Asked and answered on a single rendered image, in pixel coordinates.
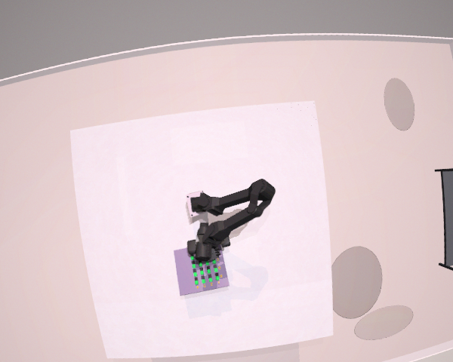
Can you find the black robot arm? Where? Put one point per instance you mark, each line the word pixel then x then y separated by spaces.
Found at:
pixel 206 249

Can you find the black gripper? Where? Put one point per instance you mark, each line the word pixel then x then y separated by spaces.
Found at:
pixel 191 245

